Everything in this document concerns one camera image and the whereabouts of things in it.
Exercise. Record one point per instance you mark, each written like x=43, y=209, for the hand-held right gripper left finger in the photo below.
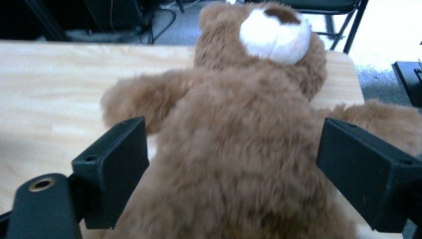
x=109, y=172

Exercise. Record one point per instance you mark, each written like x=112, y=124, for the black metal stand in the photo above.
x=46, y=20
x=409, y=83

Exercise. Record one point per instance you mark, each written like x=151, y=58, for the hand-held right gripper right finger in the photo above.
x=368, y=176

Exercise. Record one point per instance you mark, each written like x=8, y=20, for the brown teddy bear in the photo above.
x=239, y=132

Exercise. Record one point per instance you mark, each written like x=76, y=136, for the black folding chair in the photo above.
x=325, y=4

